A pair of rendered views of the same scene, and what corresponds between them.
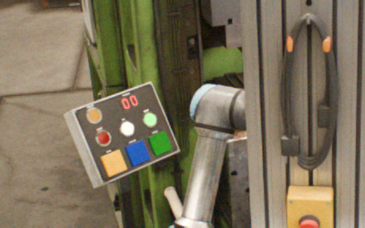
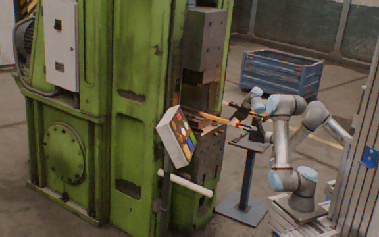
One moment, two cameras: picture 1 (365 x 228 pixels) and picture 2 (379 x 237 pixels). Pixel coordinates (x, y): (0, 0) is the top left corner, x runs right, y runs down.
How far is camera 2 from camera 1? 196 cm
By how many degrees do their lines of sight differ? 39
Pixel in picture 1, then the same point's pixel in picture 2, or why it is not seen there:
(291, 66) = not seen: outside the picture
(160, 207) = (154, 182)
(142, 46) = (160, 85)
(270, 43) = not seen: outside the picture
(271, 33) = not seen: outside the picture
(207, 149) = (285, 126)
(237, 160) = (203, 145)
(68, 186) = (8, 197)
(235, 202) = (199, 168)
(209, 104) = (283, 104)
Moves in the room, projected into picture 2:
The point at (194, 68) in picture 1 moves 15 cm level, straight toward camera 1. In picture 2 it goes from (176, 97) to (190, 103)
